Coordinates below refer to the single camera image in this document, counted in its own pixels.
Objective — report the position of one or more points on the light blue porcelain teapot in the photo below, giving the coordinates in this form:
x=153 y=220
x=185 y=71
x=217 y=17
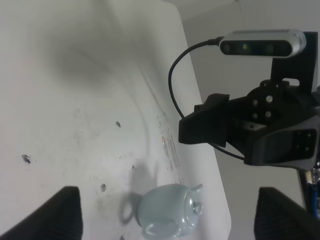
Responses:
x=169 y=211

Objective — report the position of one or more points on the grey wrist depth camera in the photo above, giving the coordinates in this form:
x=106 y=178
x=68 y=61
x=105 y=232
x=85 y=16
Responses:
x=276 y=43

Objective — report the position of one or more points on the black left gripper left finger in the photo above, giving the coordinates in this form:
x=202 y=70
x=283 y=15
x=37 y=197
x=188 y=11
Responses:
x=59 y=218

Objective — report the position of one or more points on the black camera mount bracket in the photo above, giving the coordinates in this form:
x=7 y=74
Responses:
x=302 y=67

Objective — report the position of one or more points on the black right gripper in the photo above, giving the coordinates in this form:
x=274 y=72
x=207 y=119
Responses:
x=280 y=121

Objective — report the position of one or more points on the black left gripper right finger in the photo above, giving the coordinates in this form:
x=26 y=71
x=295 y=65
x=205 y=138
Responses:
x=278 y=217

